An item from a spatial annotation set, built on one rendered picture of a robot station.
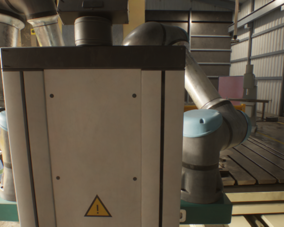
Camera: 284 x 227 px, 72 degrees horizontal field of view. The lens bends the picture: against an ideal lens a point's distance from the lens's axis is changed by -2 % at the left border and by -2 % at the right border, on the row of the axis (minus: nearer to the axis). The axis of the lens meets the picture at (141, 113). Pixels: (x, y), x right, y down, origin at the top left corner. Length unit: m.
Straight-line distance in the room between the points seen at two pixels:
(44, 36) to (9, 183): 0.43
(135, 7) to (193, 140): 1.85
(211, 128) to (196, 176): 0.13
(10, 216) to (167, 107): 0.51
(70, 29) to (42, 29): 1.57
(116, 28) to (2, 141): 1.74
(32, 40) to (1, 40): 1.65
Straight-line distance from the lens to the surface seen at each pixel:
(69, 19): 0.44
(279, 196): 1.87
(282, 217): 1.98
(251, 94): 8.03
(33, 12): 0.70
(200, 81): 0.71
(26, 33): 2.44
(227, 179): 1.67
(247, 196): 1.74
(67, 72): 0.40
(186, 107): 4.02
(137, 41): 0.77
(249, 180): 1.73
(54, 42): 0.71
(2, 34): 0.76
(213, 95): 0.69
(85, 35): 0.39
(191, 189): 0.57
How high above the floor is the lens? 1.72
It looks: 9 degrees down
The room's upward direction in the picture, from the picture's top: straight up
